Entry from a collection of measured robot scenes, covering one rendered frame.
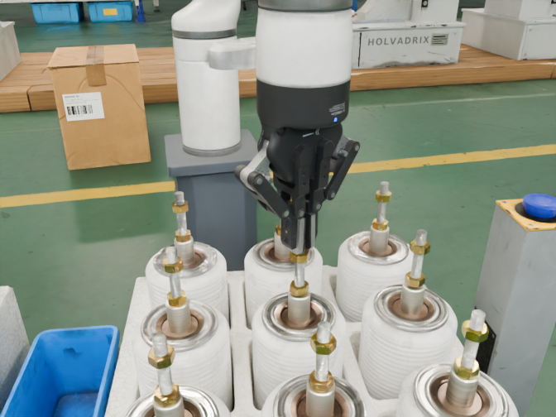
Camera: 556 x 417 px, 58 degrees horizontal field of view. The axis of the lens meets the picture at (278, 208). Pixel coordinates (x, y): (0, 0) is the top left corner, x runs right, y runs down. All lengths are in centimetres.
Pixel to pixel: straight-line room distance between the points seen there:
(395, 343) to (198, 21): 48
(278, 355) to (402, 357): 12
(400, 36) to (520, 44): 65
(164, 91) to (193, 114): 145
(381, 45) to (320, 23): 210
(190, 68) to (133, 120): 82
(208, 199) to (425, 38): 191
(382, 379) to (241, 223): 37
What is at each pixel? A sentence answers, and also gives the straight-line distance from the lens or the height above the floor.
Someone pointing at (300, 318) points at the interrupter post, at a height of 26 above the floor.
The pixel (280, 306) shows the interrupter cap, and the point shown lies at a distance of 53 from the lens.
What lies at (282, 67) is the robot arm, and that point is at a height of 51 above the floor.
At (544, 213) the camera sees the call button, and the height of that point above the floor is 32.
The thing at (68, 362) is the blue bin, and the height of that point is 6.
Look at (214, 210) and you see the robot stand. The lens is 80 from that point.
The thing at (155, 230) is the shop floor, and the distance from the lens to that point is 121.
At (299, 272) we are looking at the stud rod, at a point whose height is 31.
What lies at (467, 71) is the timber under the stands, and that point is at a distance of 263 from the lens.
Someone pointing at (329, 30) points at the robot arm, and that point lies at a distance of 38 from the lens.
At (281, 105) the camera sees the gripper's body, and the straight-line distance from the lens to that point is 39.
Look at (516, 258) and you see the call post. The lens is 63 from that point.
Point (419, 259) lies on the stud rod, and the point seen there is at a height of 31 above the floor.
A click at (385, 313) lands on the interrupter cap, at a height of 25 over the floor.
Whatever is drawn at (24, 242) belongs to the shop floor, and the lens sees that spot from 126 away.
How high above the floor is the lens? 58
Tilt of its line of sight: 27 degrees down
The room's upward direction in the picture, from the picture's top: straight up
